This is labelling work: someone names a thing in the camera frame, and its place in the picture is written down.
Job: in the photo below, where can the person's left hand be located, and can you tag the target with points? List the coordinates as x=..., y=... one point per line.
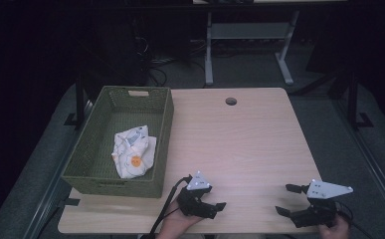
x=173, y=225

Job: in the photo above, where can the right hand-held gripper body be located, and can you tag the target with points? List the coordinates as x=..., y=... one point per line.
x=316, y=212

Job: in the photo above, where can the black metal stand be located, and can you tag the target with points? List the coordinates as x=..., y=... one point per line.
x=79, y=99
x=353, y=99

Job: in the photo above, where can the grey metal desk frame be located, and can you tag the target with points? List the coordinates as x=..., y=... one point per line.
x=246, y=30

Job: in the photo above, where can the white patterned cloth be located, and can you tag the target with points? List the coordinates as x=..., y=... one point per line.
x=134, y=152

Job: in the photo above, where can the person's right hand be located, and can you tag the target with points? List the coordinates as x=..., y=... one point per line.
x=337, y=230

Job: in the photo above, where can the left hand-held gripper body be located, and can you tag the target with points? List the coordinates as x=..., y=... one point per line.
x=190, y=202

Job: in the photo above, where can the green woven basket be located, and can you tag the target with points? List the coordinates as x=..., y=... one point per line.
x=90, y=156

